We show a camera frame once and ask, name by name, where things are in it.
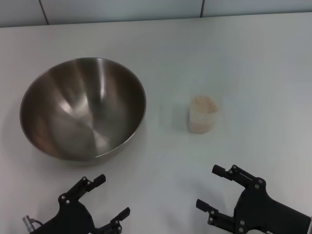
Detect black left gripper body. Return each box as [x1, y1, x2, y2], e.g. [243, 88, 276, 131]
[29, 201, 108, 234]

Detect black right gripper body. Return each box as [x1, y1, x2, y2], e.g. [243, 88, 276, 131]
[234, 187, 312, 234]

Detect stainless steel mixing bowl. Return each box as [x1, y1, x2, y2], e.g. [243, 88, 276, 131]
[19, 57, 147, 166]

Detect clear plastic cup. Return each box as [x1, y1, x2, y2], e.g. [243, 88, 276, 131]
[187, 95, 219, 134]

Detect white rice grains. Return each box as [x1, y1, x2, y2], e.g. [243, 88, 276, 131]
[189, 95, 218, 134]

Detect left arm connector cable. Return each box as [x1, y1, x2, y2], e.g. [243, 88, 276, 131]
[22, 215, 46, 229]

